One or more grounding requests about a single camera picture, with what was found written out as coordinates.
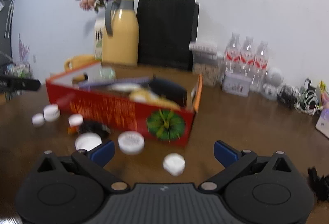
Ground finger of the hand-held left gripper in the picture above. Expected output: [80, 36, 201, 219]
[0, 76, 42, 91]

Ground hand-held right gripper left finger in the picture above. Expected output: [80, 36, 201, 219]
[31, 140, 130, 194]

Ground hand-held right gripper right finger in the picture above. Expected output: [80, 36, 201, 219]
[197, 140, 300, 194]

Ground red cardboard box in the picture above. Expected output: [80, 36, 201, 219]
[46, 61, 203, 147]

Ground white cloth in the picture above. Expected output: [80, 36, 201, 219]
[108, 83, 140, 92]

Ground purple woven pouch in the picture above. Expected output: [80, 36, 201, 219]
[77, 76, 151, 90]

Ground yellow plush toy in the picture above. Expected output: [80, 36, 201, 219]
[129, 89, 180, 110]

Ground dark navy zip pouch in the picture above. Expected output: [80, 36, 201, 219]
[148, 75, 188, 108]

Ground metal storage cart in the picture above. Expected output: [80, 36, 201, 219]
[5, 61, 34, 101]

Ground white ribbed jar lid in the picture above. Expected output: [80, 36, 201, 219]
[118, 131, 145, 155]

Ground white plastic jar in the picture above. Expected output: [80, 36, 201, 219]
[43, 105, 61, 122]

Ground yellow mug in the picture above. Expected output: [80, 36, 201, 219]
[64, 55, 97, 72]

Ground dark board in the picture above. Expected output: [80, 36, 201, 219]
[0, 0, 16, 60]

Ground grey metal tin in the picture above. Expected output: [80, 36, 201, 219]
[221, 71, 252, 97]

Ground white hanging rods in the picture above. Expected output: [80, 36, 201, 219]
[5, 0, 14, 40]

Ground clear seed container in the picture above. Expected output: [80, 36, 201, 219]
[189, 40, 224, 86]

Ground white milk carton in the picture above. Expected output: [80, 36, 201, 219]
[95, 20, 106, 61]

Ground white robot figurine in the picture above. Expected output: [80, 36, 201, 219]
[262, 67, 284, 101]

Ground clear water bottle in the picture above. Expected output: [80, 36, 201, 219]
[240, 36, 256, 78]
[225, 33, 242, 73]
[253, 40, 269, 92]

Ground purple tissue pack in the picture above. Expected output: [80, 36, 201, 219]
[316, 107, 329, 138]

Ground small black device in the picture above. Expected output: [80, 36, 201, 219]
[303, 78, 315, 91]

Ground yellow thermos jug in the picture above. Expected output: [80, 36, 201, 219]
[102, 0, 140, 67]

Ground colourful snack packet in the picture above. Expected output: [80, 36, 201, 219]
[317, 81, 329, 109]

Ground black paper bag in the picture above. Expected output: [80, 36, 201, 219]
[136, 0, 199, 72]

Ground purple wall sticker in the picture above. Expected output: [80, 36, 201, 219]
[17, 33, 30, 63]

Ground black charger with cable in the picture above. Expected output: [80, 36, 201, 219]
[278, 84, 300, 109]

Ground white cable bundle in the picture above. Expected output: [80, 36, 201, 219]
[294, 88, 322, 115]

